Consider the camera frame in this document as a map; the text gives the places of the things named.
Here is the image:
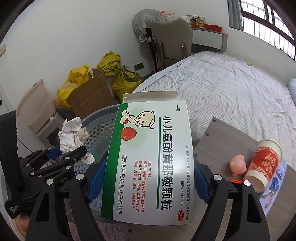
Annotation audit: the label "white paper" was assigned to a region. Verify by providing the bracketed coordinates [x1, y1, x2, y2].
[58, 116, 90, 154]

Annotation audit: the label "white green medicine box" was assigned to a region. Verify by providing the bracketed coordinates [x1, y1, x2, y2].
[101, 91, 195, 225]

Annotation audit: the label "purple blue carton box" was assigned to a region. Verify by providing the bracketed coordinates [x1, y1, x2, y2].
[258, 158, 287, 216]

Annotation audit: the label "orange plastic clip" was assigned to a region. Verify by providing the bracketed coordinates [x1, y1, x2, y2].
[231, 179, 242, 184]

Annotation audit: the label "beige plastic storage bin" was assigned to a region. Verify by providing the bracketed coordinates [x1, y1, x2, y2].
[16, 79, 57, 133]

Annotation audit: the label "grey plastic laundry basket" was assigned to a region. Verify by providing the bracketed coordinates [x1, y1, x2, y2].
[74, 104, 119, 222]

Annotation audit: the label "pink pig toy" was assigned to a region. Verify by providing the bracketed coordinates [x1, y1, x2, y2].
[229, 155, 247, 177]

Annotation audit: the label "red white paper cup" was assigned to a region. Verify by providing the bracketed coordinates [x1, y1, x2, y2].
[243, 139, 282, 193]

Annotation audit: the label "brown cardboard box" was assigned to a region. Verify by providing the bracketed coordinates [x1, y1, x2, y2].
[67, 69, 119, 120]

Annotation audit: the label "yellow plastic bag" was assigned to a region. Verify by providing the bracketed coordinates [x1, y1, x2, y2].
[56, 65, 90, 108]

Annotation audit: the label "yellow printed rice sack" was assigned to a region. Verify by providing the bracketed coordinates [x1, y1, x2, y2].
[111, 65, 144, 103]

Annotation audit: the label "bed with white sheet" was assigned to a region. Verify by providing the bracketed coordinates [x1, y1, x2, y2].
[137, 51, 295, 168]

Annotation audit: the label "grey cloth on chair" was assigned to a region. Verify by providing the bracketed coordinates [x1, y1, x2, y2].
[132, 9, 167, 42]

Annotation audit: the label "grey upholstered chair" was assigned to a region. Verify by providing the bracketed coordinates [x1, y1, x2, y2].
[151, 19, 193, 67]

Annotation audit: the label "white grey desk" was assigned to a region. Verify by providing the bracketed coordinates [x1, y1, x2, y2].
[192, 28, 228, 52]

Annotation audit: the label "red box on desk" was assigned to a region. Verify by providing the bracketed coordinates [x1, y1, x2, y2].
[204, 24, 223, 33]

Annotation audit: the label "dark framed window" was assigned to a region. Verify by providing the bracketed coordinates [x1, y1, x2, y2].
[240, 0, 295, 60]

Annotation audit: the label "grey curtain left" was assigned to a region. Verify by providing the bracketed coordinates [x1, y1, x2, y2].
[227, 0, 243, 31]

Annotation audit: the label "yellow sack near wall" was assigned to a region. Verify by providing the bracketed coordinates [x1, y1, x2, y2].
[96, 51, 121, 76]

